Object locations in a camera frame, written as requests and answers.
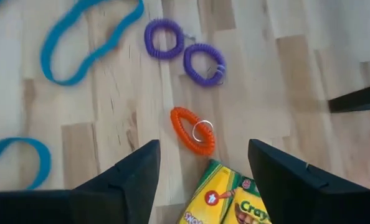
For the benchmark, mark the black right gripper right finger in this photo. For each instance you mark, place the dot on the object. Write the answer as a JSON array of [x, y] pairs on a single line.
[[297, 193]]

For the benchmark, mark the yellow green crayon box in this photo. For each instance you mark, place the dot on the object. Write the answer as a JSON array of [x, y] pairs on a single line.
[[216, 186]]

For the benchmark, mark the blue rubber band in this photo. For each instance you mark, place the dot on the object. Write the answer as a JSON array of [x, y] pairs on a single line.
[[43, 161], [47, 56]]

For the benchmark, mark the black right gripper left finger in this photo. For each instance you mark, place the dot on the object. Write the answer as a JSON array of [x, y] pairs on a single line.
[[116, 193]]

